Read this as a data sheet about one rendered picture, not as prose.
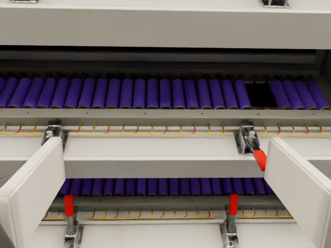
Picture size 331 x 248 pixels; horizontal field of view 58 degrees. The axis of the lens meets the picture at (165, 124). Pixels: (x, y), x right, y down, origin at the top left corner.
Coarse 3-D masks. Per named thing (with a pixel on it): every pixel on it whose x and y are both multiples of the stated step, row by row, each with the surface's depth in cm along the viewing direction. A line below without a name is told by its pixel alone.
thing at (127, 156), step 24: (0, 144) 41; (24, 144) 41; (72, 144) 42; (96, 144) 42; (120, 144) 42; (144, 144) 42; (168, 144) 42; (192, 144) 42; (216, 144) 42; (264, 144) 43; (288, 144) 43; (312, 144) 43; (0, 168) 41; (72, 168) 41; (96, 168) 41; (120, 168) 41; (144, 168) 42; (168, 168) 42; (192, 168) 42; (216, 168) 42; (240, 168) 42
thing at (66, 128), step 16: (0, 128) 42; (16, 128) 42; (32, 128) 42; (64, 128) 43; (80, 128) 43; (96, 128) 43; (112, 128) 43; (128, 128) 43; (144, 128) 43; (160, 128) 43; (176, 128) 43; (192, 128) 43; (256, 128) 44; (272, 128) 44; (288, 128) 44; (304, 128) 44
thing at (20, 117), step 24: (0, 120) 42; (24, 120) 42; (48, 120) 42; (72, 120) 42; (96, 120) 42; (120, 120) 42; (144, 120) 43; (168, 120) 43; (192, 120) 43; (216, 120) 43; (240, 120) 43; (264, 120) 43; (288, 120) 43; (312, 120) 43
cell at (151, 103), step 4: (148, 80) 49; (152, 80) 48; (156, 80) 49; (148, 84) 48; (152, 84) 48; (156, 84) 48; (148, 88) 47; (152, 88) 47; (156, 88) 48; (148, 92) 47; (152, 92) 46; (156, 92) 47; (148, 96) 46; (152, 96) 46; (156, 96) 46; (148, 100) 45; (152, 100) 45; (156, 100) 46; (148, 104) 45; (152, 104) 45; (156, 104) 45
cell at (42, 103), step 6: (48, 78) 48; (48, 84) 47; (54, 84) 48; (42, 90) 46; (48, 90) 46; (54, 90) 47; (42, 96) 45; (48, 96) 45; (42, 102) 44; (48, 102) 45; (48, 108) 45
